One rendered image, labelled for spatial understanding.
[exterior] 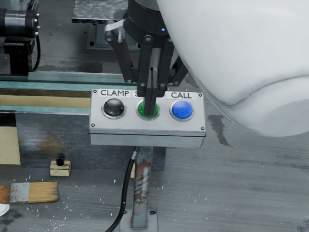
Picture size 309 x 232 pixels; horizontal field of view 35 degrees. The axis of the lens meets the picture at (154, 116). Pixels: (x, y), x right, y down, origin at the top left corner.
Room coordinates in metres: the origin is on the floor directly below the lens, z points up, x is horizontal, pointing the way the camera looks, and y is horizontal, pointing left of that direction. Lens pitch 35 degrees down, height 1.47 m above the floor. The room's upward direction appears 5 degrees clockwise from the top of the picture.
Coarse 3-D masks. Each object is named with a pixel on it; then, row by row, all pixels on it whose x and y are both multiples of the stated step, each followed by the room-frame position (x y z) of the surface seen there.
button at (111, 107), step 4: (108, 100) 0.60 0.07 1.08; (112, 100) 0.60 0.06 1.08; (116, 100) 0.61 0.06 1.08; (120, 100) 0.61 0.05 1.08; (104, 104) 0.60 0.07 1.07; (108, 104) 0.60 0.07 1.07; (112, 104) 0.60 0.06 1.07; (116, 104) 0.60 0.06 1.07; (120, 104) 0.60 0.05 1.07; (104, 108) 0.59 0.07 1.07; (108, 108) 0.59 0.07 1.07; (112, 108) 0.59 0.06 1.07; (116, 108) 0.59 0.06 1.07; (120, 108) 0.59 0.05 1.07; (108, 112) 0.59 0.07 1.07; (112, 112) 0.59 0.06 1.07; (116, 112) 0.59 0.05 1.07; (120, 112) 0.59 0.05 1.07
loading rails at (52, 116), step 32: (0, 96) 0.86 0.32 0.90; (32, 96) 0.86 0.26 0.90; (64, 96) 0.87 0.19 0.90; (0, 128) 0.76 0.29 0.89; (32, 128) 0.75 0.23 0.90; (64, 128) 0.76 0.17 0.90; (0, 160) 0.76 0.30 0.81; (32, 160) 0.75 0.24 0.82; (64, 160) 0.76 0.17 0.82; (96, 160) 0.77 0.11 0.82; (128, 160) 0.77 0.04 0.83; (160, 160) 0.78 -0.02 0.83
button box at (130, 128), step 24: (96, 96) 0.62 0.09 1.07; (120, 96) 0.62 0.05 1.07; (168, 96) 0.63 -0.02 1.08; (192, 96) 0.63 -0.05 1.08; (96, 120) 0.58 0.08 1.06; (120, 120) 0.58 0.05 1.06; (144, 120) 0.59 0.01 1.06; (168, 120) 0.59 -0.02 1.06; (192, 120) 0.60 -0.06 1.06; (96, 144) 0.58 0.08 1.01; (120, 144) 0.59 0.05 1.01; (144, 144) 0.59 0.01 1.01; (168, 144) 0.59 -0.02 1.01; (192, 144) 0.59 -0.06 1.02
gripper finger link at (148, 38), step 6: (144, 36) 0.51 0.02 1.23; (150, 36) 0.51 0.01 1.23; (144, 42) 0.51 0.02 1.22; (150, 42) 0.51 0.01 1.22; (144, 48) 0.52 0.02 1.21; (150, 48) 0.52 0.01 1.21; (144, 54) 0.53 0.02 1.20; (150, 54) 0.53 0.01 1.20; (144, 60) 0.54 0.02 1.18; (138, 66) 0.57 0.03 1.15; (144, 66) 0.54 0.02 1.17; (138, 72) 0.56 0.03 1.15; (144, 72) 0.55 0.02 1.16; (138, 78) 0.55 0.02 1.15; (144, 78) 0.55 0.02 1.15; (138, 84) 0.56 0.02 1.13; (144, 84) 0.56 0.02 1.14
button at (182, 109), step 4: (180, 100) 0.62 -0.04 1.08; (176, 104) 0.61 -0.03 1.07; (180, 104) 0.61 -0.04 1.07; (184, 104) 0.61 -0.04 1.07; (188, 104) 0.61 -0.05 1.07; (172, 108) 0.61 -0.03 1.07; (176, 108) 0.60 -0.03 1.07; (180, 108) 0.60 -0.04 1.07; (184, 108) 0.61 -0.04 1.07; (188, 108) 0.61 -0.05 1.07; (172, 112) 0.60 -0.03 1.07; (176, 112) 0.60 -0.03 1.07; (180, 112) 0.60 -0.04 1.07; (184, 112) 0.60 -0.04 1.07; (188, 112) 0.60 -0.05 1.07; (176, 116) 0.60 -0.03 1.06; (180, 116) 0.59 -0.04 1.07; (184, 116) 0.59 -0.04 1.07; (188, 116) 0.60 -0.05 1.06
